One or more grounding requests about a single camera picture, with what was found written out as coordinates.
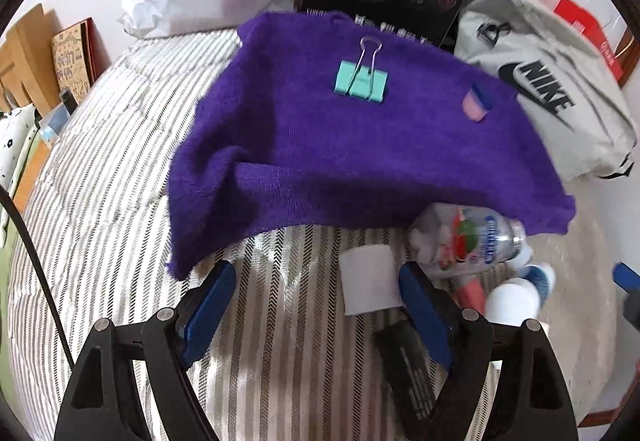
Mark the white paper roll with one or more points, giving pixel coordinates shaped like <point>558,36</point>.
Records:
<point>370,281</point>

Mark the pink red stick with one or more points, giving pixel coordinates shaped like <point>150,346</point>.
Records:
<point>470,293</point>

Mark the wooden board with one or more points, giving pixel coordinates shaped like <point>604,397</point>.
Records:
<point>30,51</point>

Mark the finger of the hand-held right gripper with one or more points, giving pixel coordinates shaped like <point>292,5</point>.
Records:
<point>626,276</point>

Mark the grey bag with black logo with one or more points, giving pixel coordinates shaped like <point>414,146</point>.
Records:
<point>550,31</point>

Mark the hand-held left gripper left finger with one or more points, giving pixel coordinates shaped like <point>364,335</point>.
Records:
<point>210,306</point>

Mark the brown patterned book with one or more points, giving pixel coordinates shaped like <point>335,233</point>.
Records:
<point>70,61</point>

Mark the black device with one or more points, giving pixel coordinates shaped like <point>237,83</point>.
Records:
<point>405,371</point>

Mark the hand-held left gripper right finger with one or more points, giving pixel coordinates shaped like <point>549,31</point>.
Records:
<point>420,301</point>

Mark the purple towel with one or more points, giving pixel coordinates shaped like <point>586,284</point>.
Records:
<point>325,146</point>

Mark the red box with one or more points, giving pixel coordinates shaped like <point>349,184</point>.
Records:
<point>585,26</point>

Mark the teal binder clip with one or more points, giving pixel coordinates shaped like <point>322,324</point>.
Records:
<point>345,77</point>

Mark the pink container with blue cap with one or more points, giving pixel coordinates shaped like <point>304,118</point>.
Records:
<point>472,106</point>

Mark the white black-spotted cloth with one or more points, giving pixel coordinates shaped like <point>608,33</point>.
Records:
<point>15,141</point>

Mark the clear candy bottle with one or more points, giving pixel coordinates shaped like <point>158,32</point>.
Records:
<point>450,236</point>

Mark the white tube with blue label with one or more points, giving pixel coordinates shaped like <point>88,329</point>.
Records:
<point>510,303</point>

